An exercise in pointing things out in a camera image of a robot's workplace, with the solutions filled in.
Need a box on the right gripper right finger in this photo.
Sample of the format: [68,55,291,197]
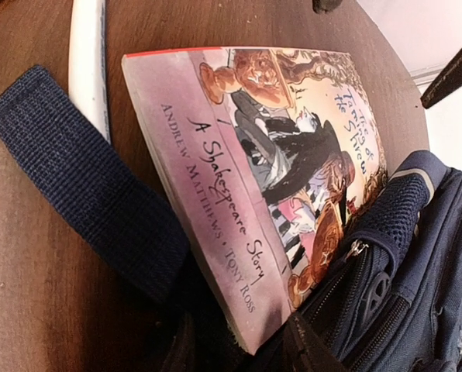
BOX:
[284,312,334,371]

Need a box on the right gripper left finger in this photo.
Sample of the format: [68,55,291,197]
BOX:
[164,313,213,372]

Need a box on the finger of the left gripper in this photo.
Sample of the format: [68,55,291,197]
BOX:
[420,47,462,109]
[312,0,343,12]

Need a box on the navy blue student backpack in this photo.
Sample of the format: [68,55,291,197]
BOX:
[0,65,462,371]

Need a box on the pink illustrated paperback book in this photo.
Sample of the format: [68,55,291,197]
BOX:
[122,46,387,354]

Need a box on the red tipped white marker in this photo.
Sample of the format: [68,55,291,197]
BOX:
[68,0,111,141]

